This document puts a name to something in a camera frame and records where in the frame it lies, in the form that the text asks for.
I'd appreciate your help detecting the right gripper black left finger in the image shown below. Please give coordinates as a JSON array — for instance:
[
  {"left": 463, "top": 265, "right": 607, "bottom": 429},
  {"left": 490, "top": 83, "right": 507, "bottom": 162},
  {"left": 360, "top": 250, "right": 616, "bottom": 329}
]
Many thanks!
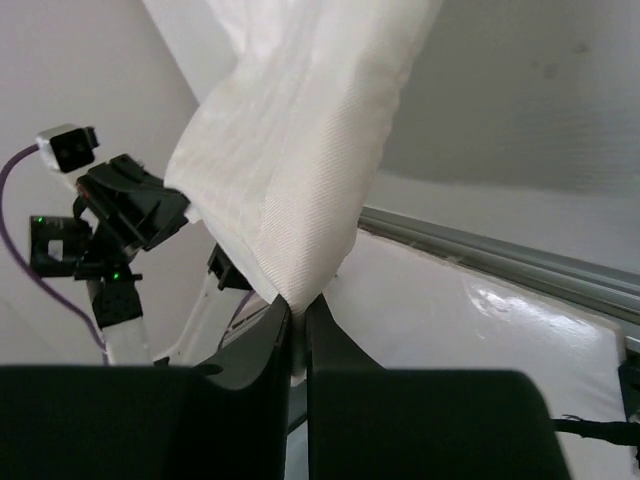
[{"left": 1, "top": 298, "right": 291, "bottom": 479}]

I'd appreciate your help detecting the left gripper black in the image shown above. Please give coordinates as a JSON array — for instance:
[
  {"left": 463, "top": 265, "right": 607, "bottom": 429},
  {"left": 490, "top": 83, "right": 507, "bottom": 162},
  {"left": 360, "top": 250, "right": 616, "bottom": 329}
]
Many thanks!
[{"left": 29, "top": 154, "right": 189, "bottom": 280}]

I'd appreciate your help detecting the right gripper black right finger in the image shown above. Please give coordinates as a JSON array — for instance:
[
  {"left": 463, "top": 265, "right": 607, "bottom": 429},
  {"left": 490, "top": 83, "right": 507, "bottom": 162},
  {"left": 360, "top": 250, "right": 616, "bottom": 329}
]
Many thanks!
[{"left": 306, "top": 297, "right": 570, "bottom": 479}]

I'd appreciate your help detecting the white pleated skirt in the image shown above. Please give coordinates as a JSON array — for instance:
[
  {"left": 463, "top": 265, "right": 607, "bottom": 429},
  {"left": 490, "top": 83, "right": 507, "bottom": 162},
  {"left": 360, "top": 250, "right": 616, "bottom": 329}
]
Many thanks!
[{"left": 139, "top": 0, "right": 444, "bottom": 389}]

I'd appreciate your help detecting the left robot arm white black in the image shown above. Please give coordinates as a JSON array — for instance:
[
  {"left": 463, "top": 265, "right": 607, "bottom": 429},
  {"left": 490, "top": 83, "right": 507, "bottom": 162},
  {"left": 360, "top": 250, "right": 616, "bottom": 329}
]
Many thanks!
[{"left": 29, "top": 155, "right": 189, "bottom": 348}]

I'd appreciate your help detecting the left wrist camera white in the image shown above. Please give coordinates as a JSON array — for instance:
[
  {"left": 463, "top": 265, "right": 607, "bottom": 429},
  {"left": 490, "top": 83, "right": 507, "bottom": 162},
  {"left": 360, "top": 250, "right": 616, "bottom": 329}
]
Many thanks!
[{"left": 36, "top": 124, "right": 100, "bottom": 174}]

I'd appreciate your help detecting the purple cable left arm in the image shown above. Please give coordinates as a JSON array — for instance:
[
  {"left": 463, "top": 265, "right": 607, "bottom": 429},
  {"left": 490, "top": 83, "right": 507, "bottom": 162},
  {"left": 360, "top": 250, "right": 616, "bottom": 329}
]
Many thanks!
[{"left": 0, "top": 142, "right": 109, "bottom": 366}]

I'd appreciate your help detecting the aluminium front rail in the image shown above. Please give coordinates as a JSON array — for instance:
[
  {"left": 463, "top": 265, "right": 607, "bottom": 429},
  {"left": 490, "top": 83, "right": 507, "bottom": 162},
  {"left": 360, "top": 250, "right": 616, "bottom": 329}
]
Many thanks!
[{"left": 359, "top": 207, "right": 639, "bottom": 352}]

